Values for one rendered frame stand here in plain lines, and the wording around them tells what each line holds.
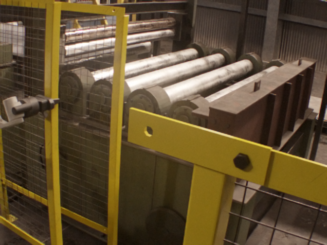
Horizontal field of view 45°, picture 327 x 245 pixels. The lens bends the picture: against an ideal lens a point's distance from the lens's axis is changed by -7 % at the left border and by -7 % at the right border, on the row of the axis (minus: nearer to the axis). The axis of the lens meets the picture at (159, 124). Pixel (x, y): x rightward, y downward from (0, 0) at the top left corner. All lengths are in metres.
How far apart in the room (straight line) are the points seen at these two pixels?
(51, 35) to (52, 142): 0.52
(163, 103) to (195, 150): 2.25
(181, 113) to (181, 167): 0.35
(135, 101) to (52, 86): 0.98
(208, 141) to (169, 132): 0.06
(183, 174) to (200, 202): 2.15
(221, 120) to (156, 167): 0.68
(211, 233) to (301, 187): 0.16
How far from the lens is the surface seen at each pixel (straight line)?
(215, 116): 2.37
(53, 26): 1.89
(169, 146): 0.57
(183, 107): 2.62
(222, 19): 12.27
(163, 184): 2.84
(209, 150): 0.54
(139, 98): 2.78
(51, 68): 1.93
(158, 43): 5.86
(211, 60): 4.37
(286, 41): 11.67
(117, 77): 2.32
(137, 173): 2.94
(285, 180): 0.52
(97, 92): 3.00
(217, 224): 0.59
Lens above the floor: 2.04
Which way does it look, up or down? 21 degrees down
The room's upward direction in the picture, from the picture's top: 5 degrees clockwise
